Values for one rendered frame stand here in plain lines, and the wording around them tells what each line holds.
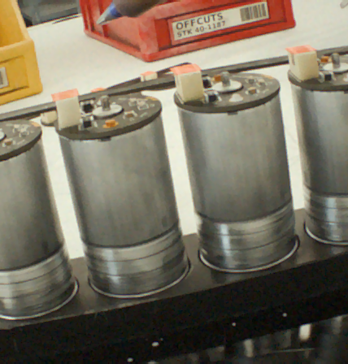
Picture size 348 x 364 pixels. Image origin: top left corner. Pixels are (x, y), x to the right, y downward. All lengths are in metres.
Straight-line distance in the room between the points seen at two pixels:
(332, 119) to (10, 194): 0.08
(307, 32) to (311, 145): 0.30
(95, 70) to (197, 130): 0.29
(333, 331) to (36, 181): 0.08
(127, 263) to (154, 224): 0.01
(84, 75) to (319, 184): 0.28
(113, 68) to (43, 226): 0.29
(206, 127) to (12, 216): 0.05
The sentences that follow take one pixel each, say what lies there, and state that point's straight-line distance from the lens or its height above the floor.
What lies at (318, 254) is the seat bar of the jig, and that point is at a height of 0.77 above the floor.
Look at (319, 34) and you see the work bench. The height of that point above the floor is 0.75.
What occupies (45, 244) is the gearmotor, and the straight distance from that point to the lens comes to 0.20.
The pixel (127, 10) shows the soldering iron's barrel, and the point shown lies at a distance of 0.17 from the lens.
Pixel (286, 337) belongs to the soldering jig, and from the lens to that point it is 0.20.
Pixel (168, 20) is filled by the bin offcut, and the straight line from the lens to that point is 0.48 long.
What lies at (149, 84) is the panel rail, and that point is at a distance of 0.21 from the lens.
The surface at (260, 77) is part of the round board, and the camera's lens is 0.21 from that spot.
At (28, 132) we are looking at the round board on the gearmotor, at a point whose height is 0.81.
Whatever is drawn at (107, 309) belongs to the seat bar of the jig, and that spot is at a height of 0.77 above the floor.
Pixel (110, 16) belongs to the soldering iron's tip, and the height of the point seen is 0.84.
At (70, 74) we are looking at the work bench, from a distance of 0.49.
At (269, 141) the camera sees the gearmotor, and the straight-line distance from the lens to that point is 0.20.
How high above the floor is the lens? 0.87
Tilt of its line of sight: 23 degrees down
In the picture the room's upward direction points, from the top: 10 degrees counter-clockwise
